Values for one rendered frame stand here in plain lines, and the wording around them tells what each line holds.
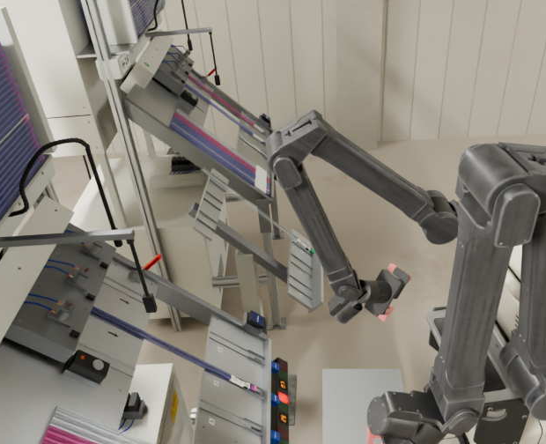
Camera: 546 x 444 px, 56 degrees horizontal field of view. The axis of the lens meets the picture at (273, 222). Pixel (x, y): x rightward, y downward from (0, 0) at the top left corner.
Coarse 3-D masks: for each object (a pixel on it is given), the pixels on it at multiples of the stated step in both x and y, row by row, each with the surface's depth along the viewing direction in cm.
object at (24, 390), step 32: (128, 288) 134; (96, 320) 121; (128, 320) 127; (0, 352) 101; (96, 352) 115; (128, 352) 121; (0, 384) 97; (32, 384) 101; (64, 384) 105; (128, 384) 115; (0, 416) 93; (32, 416) 97; (96, 416) 105
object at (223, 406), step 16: (224, 320) 150; (208, 336) 142; (224, 336) 146; (240, 336) 150; (208, 352) 137; (224, 352) 141; (240, 352) 145; (256, 352) 150; (224, 368) 137; (240, 368) 141; (256, 368) 145; (208, 384) 130; (224, 384) 133; (256, 384) 141; (208, 400) 127; (224, 400) 130; (240, 400) 133; (256, 400) 137; (208, 416) 123; (224, 416) 126; (240, 416) 130; (256, 416) 133; (208, 432) 120; (224, 432) 123; (240, 432) 127; (256, 432) 129
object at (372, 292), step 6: (360, 282) 124; (366, 282) 123; (372, 282) 125; (366, 288) 123; (372, 288) 123; (378, 288) 125; (366, 294) 122; (372, 294) 123; (378, 294) 125; (348, 300) 125; (360, 300) 123; (366, 300) 123; (372, 300) 124; (354, 306) 124
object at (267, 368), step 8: (264, 344) 154; (264, 352) 151; (264, 360) 149; (264, 368) 147; (264, 376) 144; (264, 384) 142; (264, 392) 140; (264, 400) 138; (264, 408) 136; (264, 416) 134; (264, 424) 132; (264, 432) 130; (264, 440) 128
